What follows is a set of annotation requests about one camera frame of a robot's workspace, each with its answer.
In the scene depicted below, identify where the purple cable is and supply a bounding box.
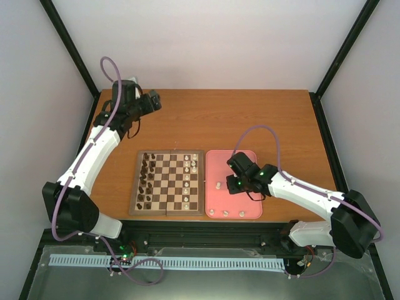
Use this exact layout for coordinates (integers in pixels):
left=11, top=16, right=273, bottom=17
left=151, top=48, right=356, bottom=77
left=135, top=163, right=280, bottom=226
left=232, top=125, right=384, bottom=279
left=51, top=56, right=164, bottom=287

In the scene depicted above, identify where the pink silicone tray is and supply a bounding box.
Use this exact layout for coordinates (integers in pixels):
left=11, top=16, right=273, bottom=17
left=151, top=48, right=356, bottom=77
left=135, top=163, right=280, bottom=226
left=205, top=150, right=263, bottom=219

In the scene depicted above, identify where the black aluminium frame rail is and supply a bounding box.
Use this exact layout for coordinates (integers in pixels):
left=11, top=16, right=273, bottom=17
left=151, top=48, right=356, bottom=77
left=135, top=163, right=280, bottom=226
left=40, top=220, right=373, bottom=260

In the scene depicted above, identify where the light blue cable duct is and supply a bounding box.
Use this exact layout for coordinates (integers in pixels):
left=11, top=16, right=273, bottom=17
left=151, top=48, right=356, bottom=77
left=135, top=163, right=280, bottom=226
left=48, top=254, right=285, bottom=273

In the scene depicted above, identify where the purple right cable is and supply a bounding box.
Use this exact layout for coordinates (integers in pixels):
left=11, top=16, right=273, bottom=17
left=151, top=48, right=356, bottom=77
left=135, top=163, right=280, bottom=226
left=232, top=125, right=384, bottom=279

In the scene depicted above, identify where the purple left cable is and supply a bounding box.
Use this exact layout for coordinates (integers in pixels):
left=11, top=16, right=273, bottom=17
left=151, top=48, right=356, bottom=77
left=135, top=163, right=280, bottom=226
left=51, top=56, right=164, bottom=287

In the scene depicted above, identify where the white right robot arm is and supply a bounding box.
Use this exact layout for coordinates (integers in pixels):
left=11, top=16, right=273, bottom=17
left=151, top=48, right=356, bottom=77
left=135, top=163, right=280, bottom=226
left=227, top=162, right=383, bottom=259

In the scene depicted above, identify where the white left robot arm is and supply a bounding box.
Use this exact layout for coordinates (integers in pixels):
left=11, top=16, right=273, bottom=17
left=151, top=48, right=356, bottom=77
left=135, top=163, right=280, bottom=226
left=42, top=90, right=161, bottom=252

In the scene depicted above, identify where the wooden chess board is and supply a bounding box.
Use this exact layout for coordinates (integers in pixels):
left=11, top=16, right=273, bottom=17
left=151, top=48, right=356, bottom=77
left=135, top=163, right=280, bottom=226
left=129, top=149, right=205, bottom=217

